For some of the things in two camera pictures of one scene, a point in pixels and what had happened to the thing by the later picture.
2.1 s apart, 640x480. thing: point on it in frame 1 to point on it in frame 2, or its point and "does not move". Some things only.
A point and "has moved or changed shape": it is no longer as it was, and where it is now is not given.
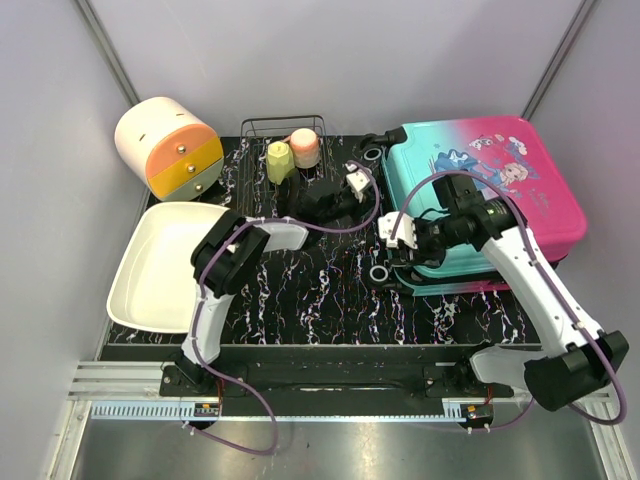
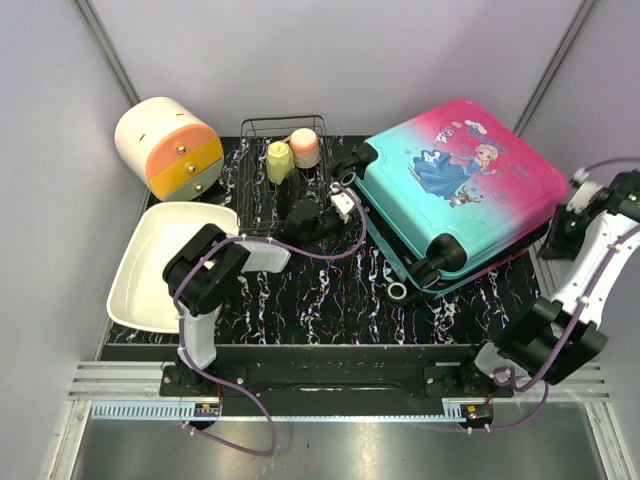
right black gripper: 421,255 to 557,247
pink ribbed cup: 305,147 does not move
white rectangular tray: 151,285 does not move
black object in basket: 288,201 does not move
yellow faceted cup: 279,161 does not move
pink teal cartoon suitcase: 510,159 has moved or changed shape
